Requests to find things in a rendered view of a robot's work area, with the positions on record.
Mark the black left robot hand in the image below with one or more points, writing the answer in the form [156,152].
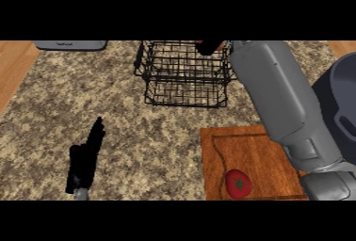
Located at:
[84,160]

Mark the pale grey appliance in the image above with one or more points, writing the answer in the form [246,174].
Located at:
[69,45]

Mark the red tomato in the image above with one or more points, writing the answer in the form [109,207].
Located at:
[238,184]

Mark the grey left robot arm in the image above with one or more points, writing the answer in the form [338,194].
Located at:
[81,194]

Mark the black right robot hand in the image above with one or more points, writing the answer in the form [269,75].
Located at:
[208,47]

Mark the brown wooden cutting board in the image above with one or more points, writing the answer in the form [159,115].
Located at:
[252,153]

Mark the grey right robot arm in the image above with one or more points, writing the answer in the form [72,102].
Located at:
[277,103]

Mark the dark blue-grey appliance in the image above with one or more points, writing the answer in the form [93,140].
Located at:
[339,106]

